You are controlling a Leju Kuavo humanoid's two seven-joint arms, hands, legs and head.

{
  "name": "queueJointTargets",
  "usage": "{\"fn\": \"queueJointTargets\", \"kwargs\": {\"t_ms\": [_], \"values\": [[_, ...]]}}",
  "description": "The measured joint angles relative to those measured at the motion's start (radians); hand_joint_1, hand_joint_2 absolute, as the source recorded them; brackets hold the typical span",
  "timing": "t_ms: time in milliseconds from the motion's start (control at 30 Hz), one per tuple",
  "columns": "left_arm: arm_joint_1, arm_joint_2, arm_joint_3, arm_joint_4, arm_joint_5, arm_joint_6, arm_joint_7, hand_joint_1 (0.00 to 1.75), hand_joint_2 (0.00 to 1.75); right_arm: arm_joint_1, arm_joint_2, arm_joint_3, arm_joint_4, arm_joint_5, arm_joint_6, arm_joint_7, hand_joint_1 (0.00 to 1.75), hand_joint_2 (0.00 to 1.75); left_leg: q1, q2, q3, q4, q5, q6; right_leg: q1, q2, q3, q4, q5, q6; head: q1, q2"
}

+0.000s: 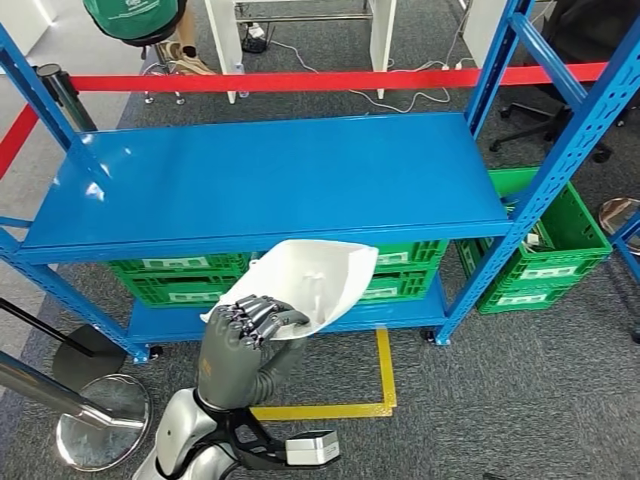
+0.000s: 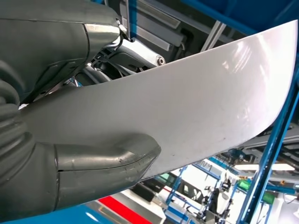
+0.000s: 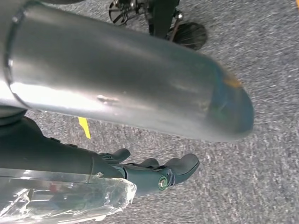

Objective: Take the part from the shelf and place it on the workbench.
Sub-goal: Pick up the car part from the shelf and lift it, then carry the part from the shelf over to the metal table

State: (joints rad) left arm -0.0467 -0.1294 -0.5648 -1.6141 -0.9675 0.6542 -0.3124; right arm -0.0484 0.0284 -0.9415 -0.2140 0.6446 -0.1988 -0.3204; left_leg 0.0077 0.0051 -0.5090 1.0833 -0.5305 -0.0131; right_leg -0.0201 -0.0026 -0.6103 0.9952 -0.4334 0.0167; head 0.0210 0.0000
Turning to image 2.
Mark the red barrier belt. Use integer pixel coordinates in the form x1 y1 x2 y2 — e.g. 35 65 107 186
98 196 153 224

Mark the blue metal shelf rack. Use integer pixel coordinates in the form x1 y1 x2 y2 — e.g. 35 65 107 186
0 0 299 224

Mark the long white light bar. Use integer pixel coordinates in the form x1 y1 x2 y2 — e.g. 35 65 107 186
233 164 295 172

